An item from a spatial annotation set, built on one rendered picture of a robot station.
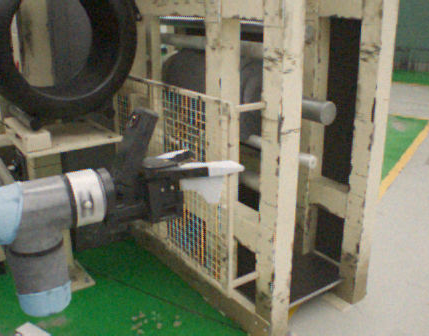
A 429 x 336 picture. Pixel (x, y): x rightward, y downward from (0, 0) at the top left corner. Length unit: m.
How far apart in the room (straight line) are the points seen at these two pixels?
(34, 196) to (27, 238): 0.06
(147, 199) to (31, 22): 1.48
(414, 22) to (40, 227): 9.99
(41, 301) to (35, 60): 1.51
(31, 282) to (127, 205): 0.17
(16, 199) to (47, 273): 0.11
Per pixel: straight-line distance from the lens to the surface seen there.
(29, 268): 0.68
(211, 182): 0.70
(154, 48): 2.23
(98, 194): 0.66
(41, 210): 0.64
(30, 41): 2.09
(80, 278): 2.48
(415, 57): 10.43
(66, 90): 2.04
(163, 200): 0.70
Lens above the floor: 1.31
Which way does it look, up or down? 19 degrees down
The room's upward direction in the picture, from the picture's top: straight up
